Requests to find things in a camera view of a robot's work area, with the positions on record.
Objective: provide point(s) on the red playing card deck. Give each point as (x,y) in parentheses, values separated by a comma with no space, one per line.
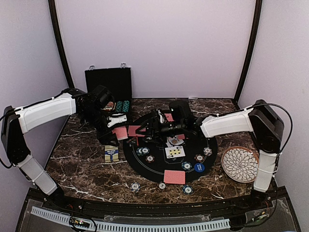
(121,133)

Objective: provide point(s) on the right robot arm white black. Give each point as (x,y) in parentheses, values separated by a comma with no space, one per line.
(259,119)

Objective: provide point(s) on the blue white chip stack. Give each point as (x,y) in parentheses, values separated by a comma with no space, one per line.
(135,187)

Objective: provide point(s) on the face-down community card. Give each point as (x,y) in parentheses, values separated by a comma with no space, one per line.
(181,136)

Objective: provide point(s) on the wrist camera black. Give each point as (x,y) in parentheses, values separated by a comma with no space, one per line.
(180,110)
(102,96)

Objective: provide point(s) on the dealt red cards front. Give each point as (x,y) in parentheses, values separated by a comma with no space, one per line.
(174,177)

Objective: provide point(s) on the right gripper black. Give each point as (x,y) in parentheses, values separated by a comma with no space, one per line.
(152,123)

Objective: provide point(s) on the blue green chip stack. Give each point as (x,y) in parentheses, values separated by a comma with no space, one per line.
(187,189)

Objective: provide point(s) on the teal chips in case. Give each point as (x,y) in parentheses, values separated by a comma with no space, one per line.
(122,106)

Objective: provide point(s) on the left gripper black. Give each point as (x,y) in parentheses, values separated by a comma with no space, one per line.
(104,137)

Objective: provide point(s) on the round black poker mat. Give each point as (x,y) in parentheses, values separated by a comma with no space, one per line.
(154,171)

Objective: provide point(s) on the floral patterned ceramic plate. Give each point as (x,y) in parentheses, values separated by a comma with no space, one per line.
(240,164)

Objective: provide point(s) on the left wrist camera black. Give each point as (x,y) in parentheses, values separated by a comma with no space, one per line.
(102,96)

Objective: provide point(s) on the wooden card holder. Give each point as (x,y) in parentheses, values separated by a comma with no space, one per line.
(111,154)

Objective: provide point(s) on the red triangle dealer marker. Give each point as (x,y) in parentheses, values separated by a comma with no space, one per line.
(133,141)

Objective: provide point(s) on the red white chip stack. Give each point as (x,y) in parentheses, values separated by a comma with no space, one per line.
(162,186)

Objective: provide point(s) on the dealt red card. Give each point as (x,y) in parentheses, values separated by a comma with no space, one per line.
(132,131)
(169,117)

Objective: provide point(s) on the black poker chip case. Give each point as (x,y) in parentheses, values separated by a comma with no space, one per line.
(116,80)

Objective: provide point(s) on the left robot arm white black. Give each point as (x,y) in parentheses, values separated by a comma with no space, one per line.
(16,122)

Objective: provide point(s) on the card box in case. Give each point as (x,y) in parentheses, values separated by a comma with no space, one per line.
(110,106)

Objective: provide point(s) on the face-up card yellow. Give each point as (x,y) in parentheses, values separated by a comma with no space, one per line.
(174,152)

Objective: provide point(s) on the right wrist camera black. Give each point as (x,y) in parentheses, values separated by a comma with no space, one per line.
(180,110)

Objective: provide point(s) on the white cable duct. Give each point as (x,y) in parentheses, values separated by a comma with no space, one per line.
(128,226)

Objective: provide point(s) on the blue small blind button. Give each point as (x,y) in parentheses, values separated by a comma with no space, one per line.
(199,167)

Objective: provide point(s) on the blue white chip mat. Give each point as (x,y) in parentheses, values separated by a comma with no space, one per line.
(207,151)

